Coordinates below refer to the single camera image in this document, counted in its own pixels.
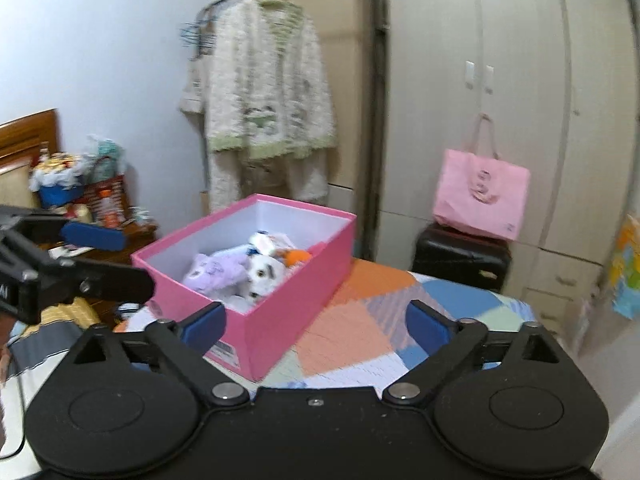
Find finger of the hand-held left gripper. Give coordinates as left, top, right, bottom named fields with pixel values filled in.
left=0, top=205, right=128, bottom=253
left=20, top=258, right=156, bottom=324

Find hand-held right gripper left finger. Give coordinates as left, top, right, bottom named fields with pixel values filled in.
left=64, top=302, right=251, bottom=407

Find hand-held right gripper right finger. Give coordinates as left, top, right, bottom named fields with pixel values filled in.
left=382, top=300, right=573, bottom=407

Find purple plush toy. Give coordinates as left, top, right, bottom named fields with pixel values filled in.
left=182, top=251, right=248, bottom=295

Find white dog plush toy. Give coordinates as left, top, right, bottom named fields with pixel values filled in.
left=235, top=252, right=287, bottom=303

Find pink cardboard box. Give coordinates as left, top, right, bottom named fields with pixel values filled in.
left=131, top=193, right=357, bottom=382

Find blue white wet wipes pack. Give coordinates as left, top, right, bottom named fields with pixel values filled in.
left=247, top=230, right=293, bottom=257

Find orange drink bottle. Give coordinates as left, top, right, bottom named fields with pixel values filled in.
left=97, top=189, right=120, bottom=226

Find brown wooden nightstand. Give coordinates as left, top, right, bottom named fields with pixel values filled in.
left=37, top=210, right=158, bottom=321

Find brown woven basket bag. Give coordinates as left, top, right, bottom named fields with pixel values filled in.
left=82, top=157, right=126, bottom=226

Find blue bucket with flowers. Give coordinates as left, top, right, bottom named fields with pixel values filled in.
left=27, top=150, right=91, bottom=221

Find black suitcase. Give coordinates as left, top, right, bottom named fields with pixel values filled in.
left=411, top=222, right=513, bottom=293

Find yellow grey quilt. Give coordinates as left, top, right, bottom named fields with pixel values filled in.
left=0, top=297, right=103, bottom=378

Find plastic bag of tissue packs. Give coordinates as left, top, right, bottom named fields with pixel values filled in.
left=86, top=134, right=126, bottom=181

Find brown wooden headboard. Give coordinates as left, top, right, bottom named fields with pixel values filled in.
left=0, top=108, right=60, bottom=211

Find pink tote bag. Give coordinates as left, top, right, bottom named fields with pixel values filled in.
left=432, top=113, right=532, bottom=241

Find white cloth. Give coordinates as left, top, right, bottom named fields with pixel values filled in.
left=0, top=360, right=36, bottom=471

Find beige canvas tote bag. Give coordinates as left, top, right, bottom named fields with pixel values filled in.
left=179, top=55, right=211, bottom=116

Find colourful paper gift bag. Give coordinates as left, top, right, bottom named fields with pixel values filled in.
left=611, top=212, right=640, bottom=321

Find black metal clothes rack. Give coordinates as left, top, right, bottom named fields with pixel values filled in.
left=197, top=0, right=391, bottom=261

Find cream fleece robe green trim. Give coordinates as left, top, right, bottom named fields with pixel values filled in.
left=202, top=0, right=337, bottom=213

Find tall beige wooden cabinet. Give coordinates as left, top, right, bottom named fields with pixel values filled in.
left=243, top=0, right=381, bottom=211

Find beige wooden wardrobe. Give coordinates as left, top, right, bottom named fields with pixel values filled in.
left=375, top=0, right=640, bottom=356

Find black cable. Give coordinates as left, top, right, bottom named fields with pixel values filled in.
left=0, top=375, right=28, bottom=461

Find blue wire clothes hangers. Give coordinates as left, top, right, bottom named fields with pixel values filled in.
left=180, top=20, right=216, bottom=56

